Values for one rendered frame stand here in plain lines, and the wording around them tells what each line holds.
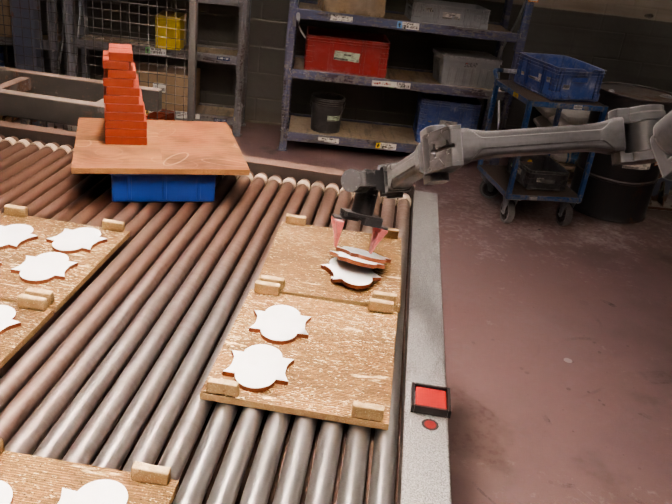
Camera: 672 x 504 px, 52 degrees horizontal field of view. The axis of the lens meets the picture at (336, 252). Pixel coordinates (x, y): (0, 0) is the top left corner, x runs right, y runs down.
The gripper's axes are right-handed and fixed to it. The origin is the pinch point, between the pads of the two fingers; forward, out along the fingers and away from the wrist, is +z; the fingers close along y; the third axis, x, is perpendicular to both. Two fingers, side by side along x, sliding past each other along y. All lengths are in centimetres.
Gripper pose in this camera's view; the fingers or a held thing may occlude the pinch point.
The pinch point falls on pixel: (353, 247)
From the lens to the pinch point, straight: 181.1
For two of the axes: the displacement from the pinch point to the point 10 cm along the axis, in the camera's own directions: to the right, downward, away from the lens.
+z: -2.3, 9.6, 1.7
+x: -2.3, -2.2, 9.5
